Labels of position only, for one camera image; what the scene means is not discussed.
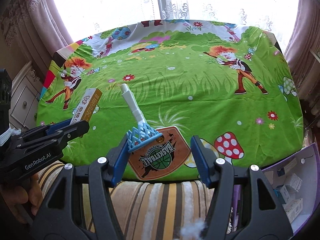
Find green cartoon tablecloth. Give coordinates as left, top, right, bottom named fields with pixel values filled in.
left=37, top=20, right=303, bottom=167

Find purple cardboard box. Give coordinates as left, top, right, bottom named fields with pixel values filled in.
left=232, top=142, right=320, bottom=235

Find basketball hoop toy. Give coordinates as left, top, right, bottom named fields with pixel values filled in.
left=120, top=84, right=191, bottom=180

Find white box with label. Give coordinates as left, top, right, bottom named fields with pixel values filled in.
left=283, top=198, right=303, bottom=223

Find striped cushion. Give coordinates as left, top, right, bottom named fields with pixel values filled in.
left=37, top=160, right=235, bottom=240

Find yellow white long box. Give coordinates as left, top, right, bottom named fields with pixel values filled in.
left=70, top=88, right=102, bottom=125

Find lace curtain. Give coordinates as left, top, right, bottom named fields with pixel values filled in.
left=54, top=0, right=298, bottom=49

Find cream cabinet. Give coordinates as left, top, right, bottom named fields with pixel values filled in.
left=9, top=61, right=42, bottom=131

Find left hand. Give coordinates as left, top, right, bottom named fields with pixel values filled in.
left=1, top=173, right=43, bottom=224

